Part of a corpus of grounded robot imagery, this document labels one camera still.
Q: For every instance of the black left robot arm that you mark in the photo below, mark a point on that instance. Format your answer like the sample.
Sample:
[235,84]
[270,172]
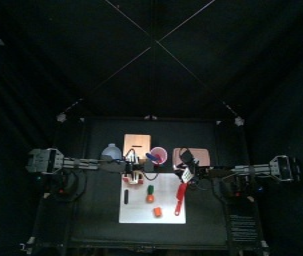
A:
[68,163]

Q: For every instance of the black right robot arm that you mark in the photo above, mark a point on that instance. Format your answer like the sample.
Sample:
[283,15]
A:
[255,170]

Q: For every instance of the white dotted tag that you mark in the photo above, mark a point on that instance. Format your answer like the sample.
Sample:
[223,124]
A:
[187,175]

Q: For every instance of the pink cutting board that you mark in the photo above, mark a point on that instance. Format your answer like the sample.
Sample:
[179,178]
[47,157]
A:
[199,155]

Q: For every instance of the blue utensil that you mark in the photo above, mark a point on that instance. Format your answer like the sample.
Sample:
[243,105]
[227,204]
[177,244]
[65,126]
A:
[151,157]

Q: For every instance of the wooden box with slot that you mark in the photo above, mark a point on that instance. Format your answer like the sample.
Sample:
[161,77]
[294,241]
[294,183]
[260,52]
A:
[136,142]

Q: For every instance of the toy carrot green top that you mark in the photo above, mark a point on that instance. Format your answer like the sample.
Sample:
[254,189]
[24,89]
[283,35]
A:
[149,194]

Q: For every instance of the red toy spatula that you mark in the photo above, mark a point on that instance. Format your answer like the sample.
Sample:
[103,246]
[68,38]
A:
[179,199]

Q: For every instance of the pink cup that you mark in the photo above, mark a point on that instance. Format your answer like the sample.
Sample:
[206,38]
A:
[159,154]

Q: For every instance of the small orange block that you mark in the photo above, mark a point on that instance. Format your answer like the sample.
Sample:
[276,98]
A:
[157,212]

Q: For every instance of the white rectangular mat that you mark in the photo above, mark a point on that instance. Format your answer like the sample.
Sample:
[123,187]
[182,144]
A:
[153,213]

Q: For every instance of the white text sticker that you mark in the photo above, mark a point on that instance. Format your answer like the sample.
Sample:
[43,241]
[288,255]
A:
[242,230]

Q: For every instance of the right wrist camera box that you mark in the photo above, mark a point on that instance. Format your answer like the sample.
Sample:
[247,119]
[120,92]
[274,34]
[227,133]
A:
[186,156]

